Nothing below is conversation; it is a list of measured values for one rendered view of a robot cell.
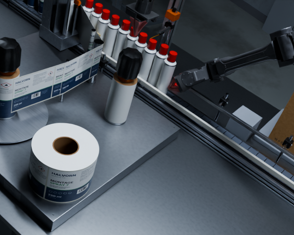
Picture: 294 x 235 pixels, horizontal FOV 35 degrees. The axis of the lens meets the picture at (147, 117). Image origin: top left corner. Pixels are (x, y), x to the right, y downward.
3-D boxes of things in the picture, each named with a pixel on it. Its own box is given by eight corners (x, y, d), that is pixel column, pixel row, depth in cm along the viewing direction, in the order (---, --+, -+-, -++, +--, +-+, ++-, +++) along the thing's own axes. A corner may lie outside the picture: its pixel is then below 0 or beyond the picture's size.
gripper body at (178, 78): (172, 78, 181) (186, 72, 176) (186, 70, 188) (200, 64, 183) (180, 93, 182) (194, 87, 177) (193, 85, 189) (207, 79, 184)
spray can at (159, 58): (143, 83, 197) (156, 43, 184) (153, 81, 200) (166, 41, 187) (150, 90, 194) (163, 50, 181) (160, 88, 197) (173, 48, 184)
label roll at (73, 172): (48, 146, 156) (52, 114, 147) (101, 171, 153) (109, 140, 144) (14, 185, 140) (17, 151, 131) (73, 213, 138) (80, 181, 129)
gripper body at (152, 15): (146, 24, 156) (152, 4, 151) (124, 10, 159) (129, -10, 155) (157, 20, 160) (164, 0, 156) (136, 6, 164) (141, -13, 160)
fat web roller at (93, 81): (82, 79, 189) (90, 40, 177) (90, 75, 192) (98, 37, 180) (90, 85, 187) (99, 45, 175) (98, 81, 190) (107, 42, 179)
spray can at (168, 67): (151, 93, 193) (164, 52, 180) (157, 87, 197) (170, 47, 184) (163, 98, 192) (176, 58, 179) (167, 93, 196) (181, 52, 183)
